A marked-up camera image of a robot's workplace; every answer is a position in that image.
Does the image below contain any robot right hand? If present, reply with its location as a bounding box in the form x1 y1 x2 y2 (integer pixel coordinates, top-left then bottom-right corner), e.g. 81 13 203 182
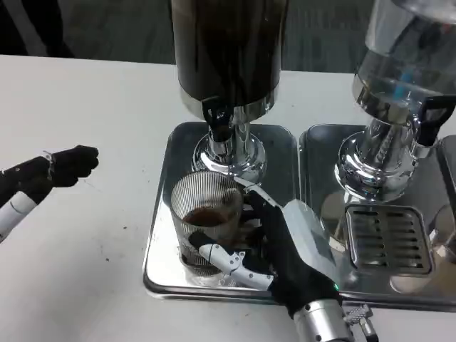
187 177 343 320

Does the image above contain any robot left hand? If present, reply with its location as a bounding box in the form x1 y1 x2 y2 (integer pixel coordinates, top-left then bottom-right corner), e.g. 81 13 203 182
0 144 100 214

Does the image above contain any clear ribbed glass cup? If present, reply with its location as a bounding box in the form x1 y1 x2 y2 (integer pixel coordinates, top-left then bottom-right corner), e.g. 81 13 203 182
170 170 247 277

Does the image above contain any white zip tie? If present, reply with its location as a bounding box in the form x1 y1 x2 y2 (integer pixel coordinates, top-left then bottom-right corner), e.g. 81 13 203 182
42 149 57 179

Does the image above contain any steel dispenser base tray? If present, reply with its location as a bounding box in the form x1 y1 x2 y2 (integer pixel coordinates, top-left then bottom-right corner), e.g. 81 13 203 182
142 122 300 304
298 123 456 309

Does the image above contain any steel drip grid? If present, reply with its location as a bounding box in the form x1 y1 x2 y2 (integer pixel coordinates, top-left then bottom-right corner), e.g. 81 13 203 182
345 203 435 274

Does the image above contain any black tap of dark dispenser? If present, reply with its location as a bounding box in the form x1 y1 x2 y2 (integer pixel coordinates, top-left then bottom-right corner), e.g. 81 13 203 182
201 95 232 142

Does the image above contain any black tap of clear dispenser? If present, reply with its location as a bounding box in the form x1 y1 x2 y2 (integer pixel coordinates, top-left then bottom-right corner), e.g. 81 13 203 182
415 95 452 147

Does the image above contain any dark drink dispenser tank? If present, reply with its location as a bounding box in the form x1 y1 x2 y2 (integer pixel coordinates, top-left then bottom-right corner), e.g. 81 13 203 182
170 0 290 186

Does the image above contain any clear drink dispenser tank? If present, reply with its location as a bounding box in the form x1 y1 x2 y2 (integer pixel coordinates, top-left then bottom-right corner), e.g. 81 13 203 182
334 0 456 200

